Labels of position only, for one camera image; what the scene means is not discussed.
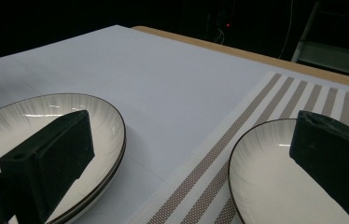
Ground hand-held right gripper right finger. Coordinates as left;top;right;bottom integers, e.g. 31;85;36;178
288;109;349;224

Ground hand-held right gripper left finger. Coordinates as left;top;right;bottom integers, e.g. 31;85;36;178
0;109;96;224

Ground white plate with black rim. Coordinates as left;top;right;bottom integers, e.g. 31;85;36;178
0;92;127;224
228;118;349;224
46;139;128;224

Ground grey metal stand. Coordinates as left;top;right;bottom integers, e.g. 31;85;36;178
291;0;349;80

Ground striped brown white placemat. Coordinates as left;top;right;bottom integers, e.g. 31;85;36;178
127;72;349;224

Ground dark device with red light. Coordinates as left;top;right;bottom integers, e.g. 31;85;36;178
214;6;237;45

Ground thin light cable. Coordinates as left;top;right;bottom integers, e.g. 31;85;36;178
277;0;296;60

